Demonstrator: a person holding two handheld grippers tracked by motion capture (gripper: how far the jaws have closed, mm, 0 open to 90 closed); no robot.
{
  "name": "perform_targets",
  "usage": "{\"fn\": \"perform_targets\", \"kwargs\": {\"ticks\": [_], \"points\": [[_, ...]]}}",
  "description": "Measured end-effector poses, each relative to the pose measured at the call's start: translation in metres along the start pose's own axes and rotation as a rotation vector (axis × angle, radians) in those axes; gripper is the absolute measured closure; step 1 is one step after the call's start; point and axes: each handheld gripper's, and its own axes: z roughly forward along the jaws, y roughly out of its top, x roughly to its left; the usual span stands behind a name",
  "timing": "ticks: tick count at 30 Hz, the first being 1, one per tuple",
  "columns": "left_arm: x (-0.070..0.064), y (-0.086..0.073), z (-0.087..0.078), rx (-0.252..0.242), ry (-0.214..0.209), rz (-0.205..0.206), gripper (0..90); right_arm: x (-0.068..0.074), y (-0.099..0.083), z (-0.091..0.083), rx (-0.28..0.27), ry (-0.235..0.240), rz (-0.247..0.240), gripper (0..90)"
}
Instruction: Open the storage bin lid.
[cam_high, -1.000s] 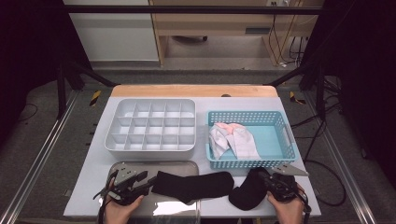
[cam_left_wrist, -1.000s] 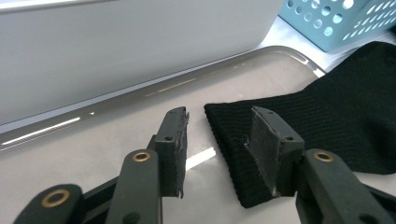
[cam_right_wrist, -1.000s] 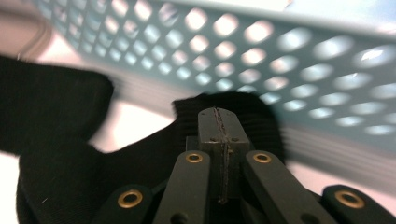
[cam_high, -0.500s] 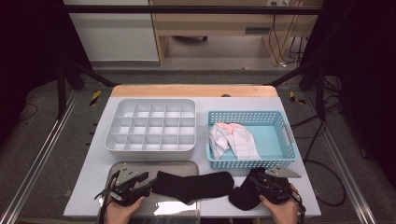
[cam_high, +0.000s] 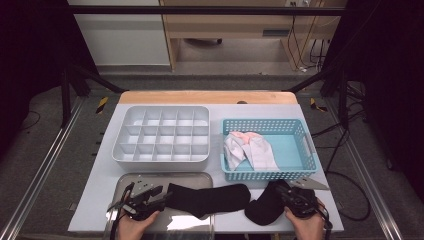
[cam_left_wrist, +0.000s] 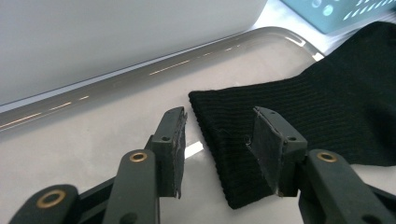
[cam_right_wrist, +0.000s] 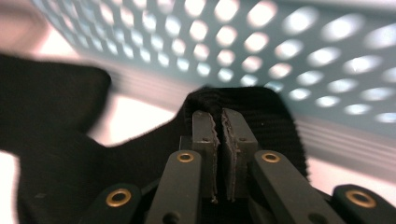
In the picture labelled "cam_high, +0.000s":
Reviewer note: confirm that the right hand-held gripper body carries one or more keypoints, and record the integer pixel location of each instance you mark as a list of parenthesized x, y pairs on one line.
[(301, 201)]

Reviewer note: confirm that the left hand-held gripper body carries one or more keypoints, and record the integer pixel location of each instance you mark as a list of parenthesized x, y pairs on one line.
[(140, 206)]

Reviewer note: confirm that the blue perforated plastic basket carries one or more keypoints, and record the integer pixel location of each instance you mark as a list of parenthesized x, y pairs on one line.
[(266, 176)]

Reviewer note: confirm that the white divided storage box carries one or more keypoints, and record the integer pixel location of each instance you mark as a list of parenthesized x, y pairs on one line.
[(160, 166)]

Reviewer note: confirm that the translucent grey box lid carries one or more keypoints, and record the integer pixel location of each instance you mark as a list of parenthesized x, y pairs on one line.
[(193, 178)]

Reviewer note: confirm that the person's left hand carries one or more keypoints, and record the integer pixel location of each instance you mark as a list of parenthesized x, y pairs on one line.
[(135, 230)]

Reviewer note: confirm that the person's right hand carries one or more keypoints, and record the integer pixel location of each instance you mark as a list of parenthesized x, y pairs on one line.
[(308, 228)]

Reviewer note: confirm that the pale grey table mat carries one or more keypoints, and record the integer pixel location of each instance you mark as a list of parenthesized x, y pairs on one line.
[(96, 200)]

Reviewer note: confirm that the yellow black striped tape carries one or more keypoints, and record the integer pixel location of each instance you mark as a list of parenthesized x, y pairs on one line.
[(316, 105), (102, 105)]

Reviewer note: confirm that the black metal stand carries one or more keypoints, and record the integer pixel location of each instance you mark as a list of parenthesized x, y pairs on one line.
[(65, 100), (343, 100)]

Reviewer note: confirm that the white cabinet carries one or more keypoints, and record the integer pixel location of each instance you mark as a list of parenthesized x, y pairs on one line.
[(123, 40)]

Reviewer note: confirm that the black curtain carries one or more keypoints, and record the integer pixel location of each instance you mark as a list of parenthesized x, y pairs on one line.
[(33, 50), (393, 66)]

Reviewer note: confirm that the wooden desk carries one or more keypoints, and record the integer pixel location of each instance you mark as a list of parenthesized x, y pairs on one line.
[(233, 25)]

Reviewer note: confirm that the white power strip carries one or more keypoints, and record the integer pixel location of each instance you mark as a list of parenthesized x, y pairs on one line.
[(301, 2)]

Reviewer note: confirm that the aluminium frame rail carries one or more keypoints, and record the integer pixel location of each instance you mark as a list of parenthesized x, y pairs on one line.
[(379, 200), (46, 160)]

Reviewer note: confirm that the black horizontal frame bar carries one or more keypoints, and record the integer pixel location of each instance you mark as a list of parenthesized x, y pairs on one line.
[(200, 10)]

